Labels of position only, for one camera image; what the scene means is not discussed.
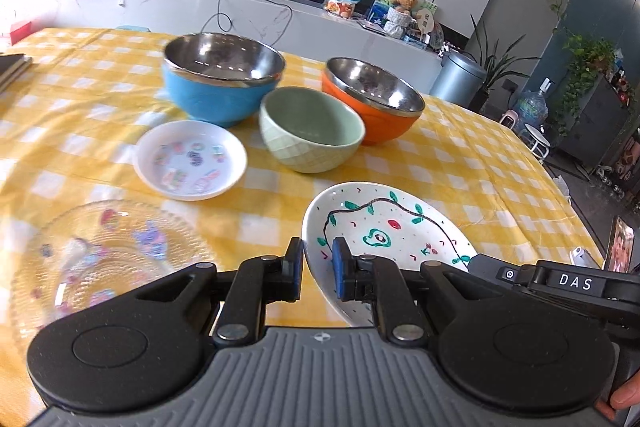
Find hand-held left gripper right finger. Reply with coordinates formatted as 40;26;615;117
331;236;506;350

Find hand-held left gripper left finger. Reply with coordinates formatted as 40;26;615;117
132;237;306;351

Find white painted plate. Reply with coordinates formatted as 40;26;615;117
301;181;481;328

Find green ceramic bowl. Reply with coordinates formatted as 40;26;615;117
258;87;365;174

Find orange steel bowl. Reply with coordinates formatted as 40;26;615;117
320;57;426;146

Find small white sticker plate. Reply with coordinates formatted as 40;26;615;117
131;120;248;202

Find blue steel bowl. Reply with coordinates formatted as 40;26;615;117
161;33;287;128

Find white phone stand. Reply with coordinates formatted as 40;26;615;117
570;247;598;268

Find smartphone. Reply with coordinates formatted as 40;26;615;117
603;216;636;273

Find white round stool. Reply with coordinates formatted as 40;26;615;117
522;124;551;165

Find grey cabinet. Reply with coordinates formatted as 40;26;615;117
557;77;631;170

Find blue water bottle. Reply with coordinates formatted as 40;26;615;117
515;78;556;130

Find clear glass plate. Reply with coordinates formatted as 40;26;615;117
10;199;221;348

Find grey trash can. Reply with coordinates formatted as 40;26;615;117
430;51;488;110

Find bushy green plant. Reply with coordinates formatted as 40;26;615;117
547;32;618;138

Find tall leafy potted plant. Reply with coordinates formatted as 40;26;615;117
470;14;541;112

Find white knitted basket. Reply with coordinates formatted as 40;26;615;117
384;6;413;40

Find green picture book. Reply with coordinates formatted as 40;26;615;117
370;0;438;25

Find yellow checked tablecloth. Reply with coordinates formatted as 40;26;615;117
0;27;606;427

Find white marble cabinet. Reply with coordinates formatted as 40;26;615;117
0;0;448;58

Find dark notebooks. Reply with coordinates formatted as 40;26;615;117
0;53;33;94

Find pink tissue box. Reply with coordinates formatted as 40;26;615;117
0;19;32;45

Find black cable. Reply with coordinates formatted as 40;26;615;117
200;0;293;50

